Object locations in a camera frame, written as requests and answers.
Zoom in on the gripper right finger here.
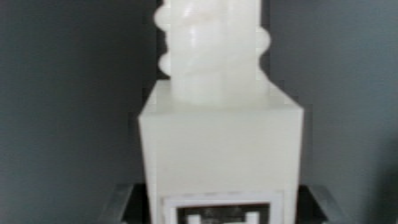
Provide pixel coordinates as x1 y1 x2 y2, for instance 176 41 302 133
295 185 354 224

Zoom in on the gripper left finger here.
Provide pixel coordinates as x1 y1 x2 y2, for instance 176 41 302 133
96 183 149 224

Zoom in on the white chair leg block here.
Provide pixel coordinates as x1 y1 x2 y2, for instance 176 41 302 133
139 0 304 224

